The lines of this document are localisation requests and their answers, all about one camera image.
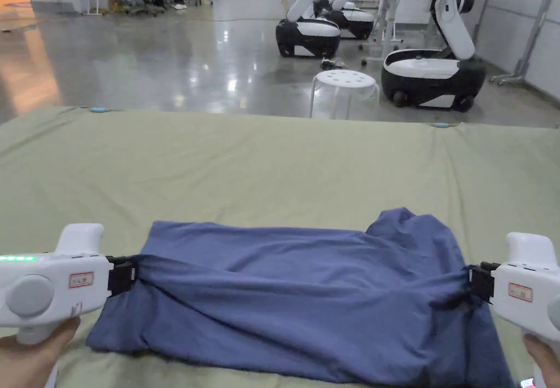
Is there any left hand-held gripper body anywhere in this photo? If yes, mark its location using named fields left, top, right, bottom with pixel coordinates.
left=0, top=223, right=139, bottom=345

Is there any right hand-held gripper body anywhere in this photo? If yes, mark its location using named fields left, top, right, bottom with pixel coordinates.
left=469, top=231, right=560, bottom=354

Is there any dark blue shirt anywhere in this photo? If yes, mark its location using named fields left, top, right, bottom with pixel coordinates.
left=86, top=207, right=515, bottom=388

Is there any person's left hand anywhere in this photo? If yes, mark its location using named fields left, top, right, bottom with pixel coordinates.
left=0, top=315, right=82, bottom=388

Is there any person's right hand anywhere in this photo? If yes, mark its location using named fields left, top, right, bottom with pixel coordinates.
left=522, top=333, right=560, bottom=388

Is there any white and black wheeled robot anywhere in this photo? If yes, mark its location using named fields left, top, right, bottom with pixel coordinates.
left=380, top=0, right=488, bottom=113
left=323, top=0, right=375, bottom=41
left=275, top=0, right=342, bottom=60

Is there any bed with pale green sheet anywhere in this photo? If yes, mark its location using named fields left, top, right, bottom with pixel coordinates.
left=0, top=107, right=560, bottom=388

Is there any white round plastic stool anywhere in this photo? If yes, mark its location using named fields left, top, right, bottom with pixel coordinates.
left=310, top=69, right=381, bottom=121

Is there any white table on castors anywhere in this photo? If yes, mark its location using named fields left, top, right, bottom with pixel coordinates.
left=358, top=0, right=435, bottom=66

